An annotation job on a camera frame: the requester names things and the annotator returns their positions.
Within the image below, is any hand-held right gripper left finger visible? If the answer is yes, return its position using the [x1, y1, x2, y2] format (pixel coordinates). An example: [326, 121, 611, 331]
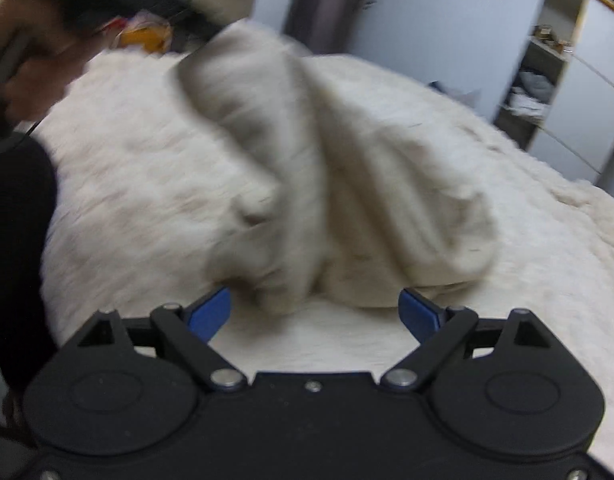
[62, 287, 248, 393]

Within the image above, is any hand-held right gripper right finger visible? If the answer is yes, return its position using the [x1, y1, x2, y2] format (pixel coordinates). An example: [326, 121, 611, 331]
[380, 287, 559, 392]

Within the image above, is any beige garment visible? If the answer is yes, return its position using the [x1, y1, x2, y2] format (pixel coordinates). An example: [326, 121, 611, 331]
[176, 19, 502, 315]

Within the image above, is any white fluffy blanket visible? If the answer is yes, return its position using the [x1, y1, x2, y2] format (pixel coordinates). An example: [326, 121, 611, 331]
[34, 50, 614, 476]

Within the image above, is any person's black top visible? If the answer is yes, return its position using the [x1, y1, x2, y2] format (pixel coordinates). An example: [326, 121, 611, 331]
[0, 132, 58, 413]

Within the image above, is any open shelf with clutter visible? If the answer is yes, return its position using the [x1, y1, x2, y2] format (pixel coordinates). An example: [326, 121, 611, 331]
[492, 7, 583, 152]

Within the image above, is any white wardrobe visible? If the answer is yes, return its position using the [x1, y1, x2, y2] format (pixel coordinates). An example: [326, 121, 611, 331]
[254, 0, 614, 192]

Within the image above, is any orange bag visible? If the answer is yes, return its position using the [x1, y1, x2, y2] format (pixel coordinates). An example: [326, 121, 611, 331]
[103, 10, 174, 56]

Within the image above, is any person's head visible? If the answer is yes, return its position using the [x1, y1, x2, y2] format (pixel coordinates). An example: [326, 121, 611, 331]
[0, 0, 118, 123]

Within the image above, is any dark doorway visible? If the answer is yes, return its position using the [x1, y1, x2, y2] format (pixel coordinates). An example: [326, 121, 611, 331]
[285, 0, 370, 57]

